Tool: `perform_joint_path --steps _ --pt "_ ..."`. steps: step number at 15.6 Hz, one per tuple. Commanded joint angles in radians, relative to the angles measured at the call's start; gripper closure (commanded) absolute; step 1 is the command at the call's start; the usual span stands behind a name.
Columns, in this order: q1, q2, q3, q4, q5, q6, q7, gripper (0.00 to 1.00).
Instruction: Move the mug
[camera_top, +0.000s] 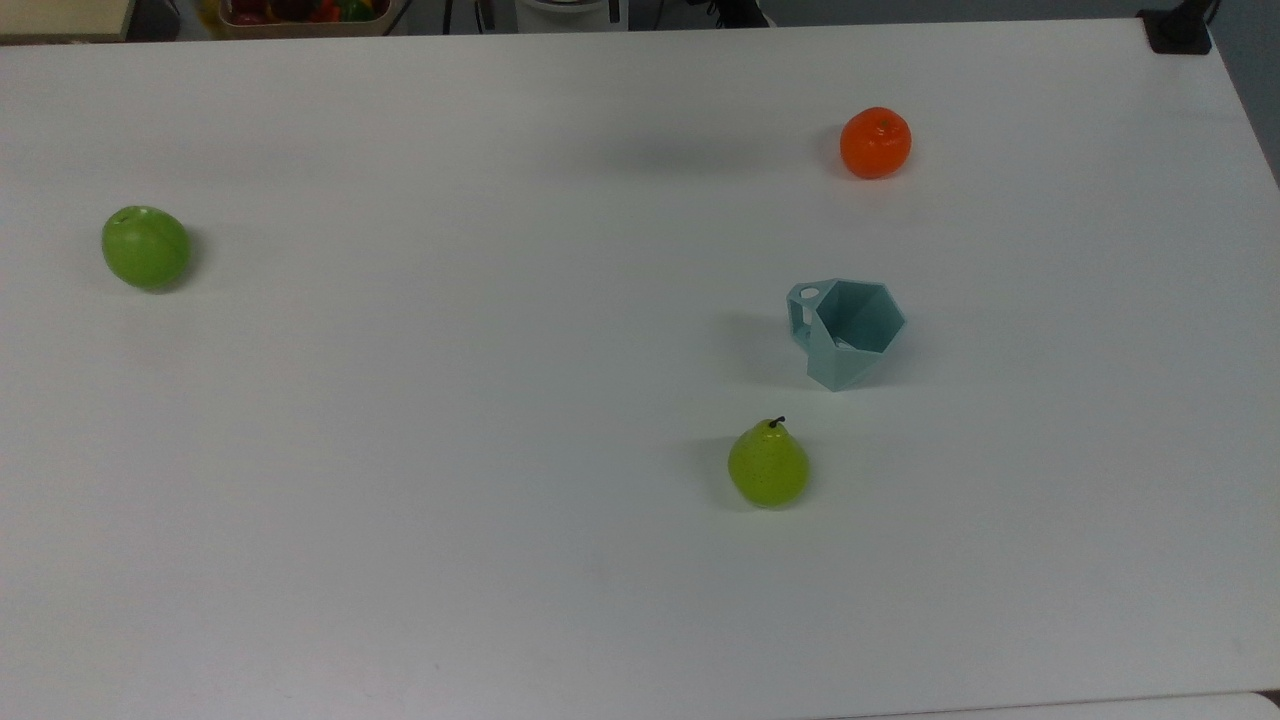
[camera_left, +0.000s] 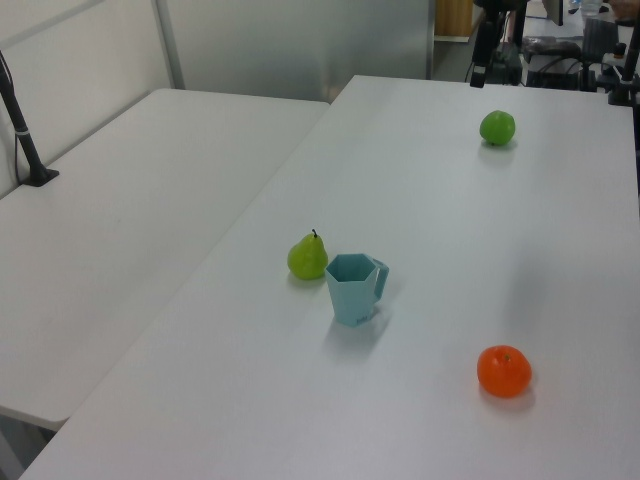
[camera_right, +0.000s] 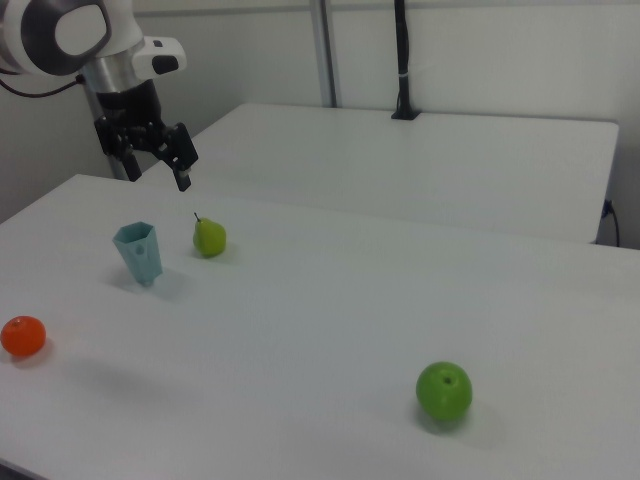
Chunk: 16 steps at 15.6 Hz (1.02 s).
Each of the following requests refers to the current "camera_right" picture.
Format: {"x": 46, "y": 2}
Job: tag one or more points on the orange toy mandarin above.
{"x": 22, "y": 336}

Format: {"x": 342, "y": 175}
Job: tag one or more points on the green toy apple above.
{"x": 444, "y": 392}

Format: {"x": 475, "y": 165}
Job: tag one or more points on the black camera stand pole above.
{"x": 402, "y": 50}

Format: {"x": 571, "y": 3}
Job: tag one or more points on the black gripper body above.
{"x": 135, "y": 125}

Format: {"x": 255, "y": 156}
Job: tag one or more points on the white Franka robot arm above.
{"x": 75, "y": 30}

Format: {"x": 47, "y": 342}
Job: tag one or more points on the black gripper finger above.
{"x": 182, "y": 180}
{"x": 132, "y": 165}

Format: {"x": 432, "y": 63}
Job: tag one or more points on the light blue hexagonal mug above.
{"x": 142, "y": 255}

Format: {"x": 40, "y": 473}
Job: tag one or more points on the green toy pear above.
{"x": 210, "y": 240}

